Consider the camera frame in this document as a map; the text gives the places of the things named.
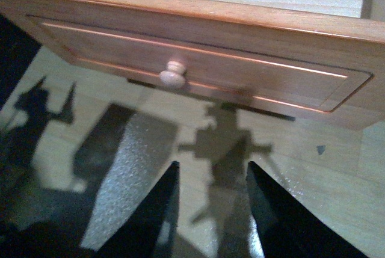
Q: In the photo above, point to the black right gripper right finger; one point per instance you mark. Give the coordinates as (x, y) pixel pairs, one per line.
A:
(285, 227)

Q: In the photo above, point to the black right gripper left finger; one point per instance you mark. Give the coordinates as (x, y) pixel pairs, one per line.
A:
(150, 230)

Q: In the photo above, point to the drawer round knob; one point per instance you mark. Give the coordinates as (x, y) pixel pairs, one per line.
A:
(173, 75)

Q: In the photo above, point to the wooden drawer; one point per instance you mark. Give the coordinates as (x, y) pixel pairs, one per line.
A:
(309, 65)

